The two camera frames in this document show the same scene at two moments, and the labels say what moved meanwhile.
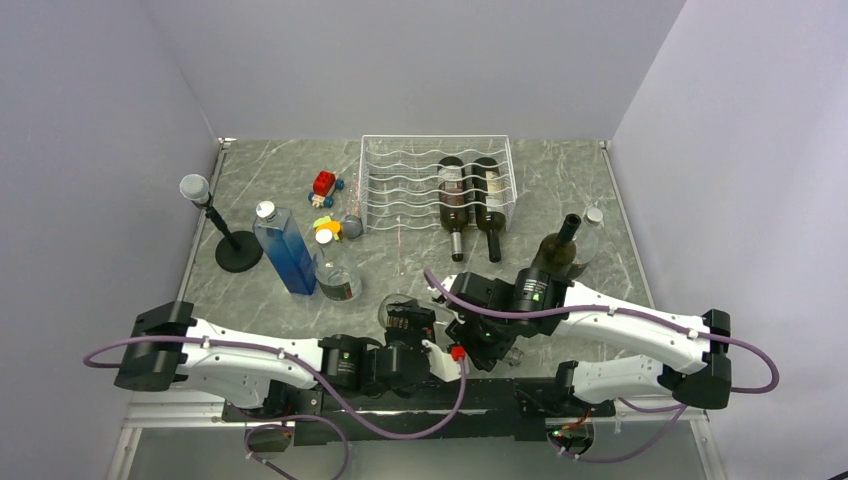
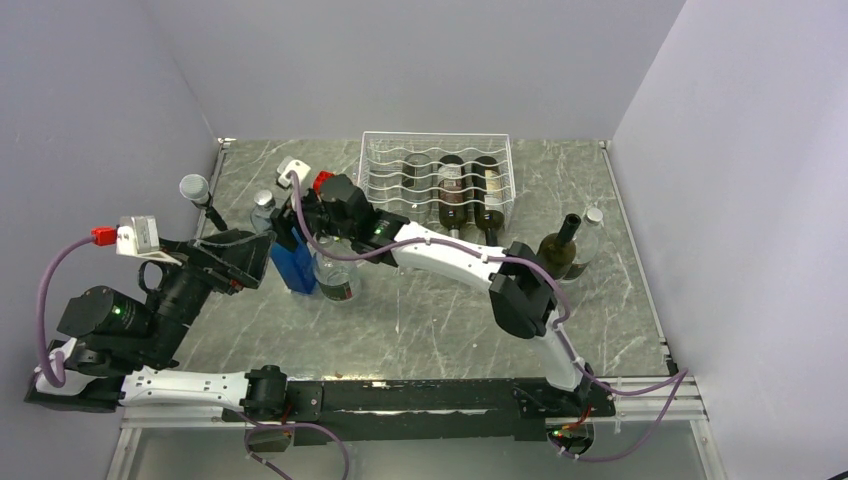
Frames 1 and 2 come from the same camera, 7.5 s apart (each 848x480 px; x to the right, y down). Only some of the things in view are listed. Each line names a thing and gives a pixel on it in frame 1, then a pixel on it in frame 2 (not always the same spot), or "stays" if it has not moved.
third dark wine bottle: (557, 251) stays
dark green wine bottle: (453, 201) stays
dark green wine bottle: (487, 175) stays
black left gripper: (421, 323) → (229, 262)
